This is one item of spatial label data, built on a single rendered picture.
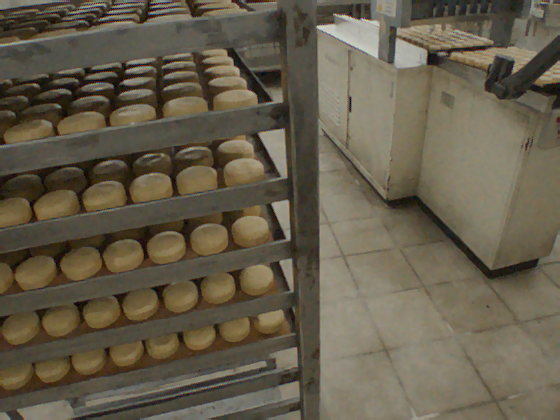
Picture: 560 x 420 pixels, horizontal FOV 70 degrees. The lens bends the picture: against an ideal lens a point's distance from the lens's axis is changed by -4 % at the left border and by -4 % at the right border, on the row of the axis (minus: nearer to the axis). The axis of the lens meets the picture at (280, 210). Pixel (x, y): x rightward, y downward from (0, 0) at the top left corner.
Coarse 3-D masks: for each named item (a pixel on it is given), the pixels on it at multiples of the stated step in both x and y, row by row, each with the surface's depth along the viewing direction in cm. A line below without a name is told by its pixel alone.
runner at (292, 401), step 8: (280, 400) 76; (288, 400) 76; (296, 400) 73; (248, 408) 75; (256, 408) 75; (264, 408) 72; (272, 408) 72; (280, 408) 73; (288, 408) 73; (296, 408) 74; (216, 416) 74; (224, 416) 74; (232, 416) 74; (240, 416) 71; (248, 416) 72; (256, 416) 72; (264, 416) 73; (272, 416) 73
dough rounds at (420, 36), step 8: (400, 32) 235; (408, 32) 228; (416, 32) 229; (424, 32) 227; (440, 32) 226; (448, 32) 224; (456, 32) 225; (464, 32) 222; (408, 40) 216; (416, 40) 210; (424, 40) 210; (432, 40) 209; (440, 40) 208; (448, 40) 208; (456, 40) 207; (464, 40) 210; (472, 40) 205; (480, 40) 206; (424, 48) 203; (432, 48) 197; (440, 48) 199; (448, 48) 197
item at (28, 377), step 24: (168, 336) 64; (192, 336) 64; (216, 336) 67; (240, 336) 65; (264, 336) 66; (48, 360) 61; (72, 360) 62; (96, 360) 61; (120, 360) 62; (144, 360) 63; (168, 360) 63; (0, 384) 60; (24, 384) 60; (48, 384) 60
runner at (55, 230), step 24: (216, 192) 47; (240, 192) 48; (264, 192) 48; (72, 216) 44; (96, 216) 45; (120, 216) 45; (144, 216) 46; (168, 216) 47; (192, 216) 48; (0, 240) 43; (24, 240) 44; (48, 240) 45
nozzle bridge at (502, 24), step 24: (384, 0) 196; (408, 0) 181; (432, 0) 192; (456, 0) 194; (504, 0) 200; (528, 0) 194; (384, 24) 201; (408, 24) 187; (504, 24) 211; (384, 48) 206; (504, 48) 216
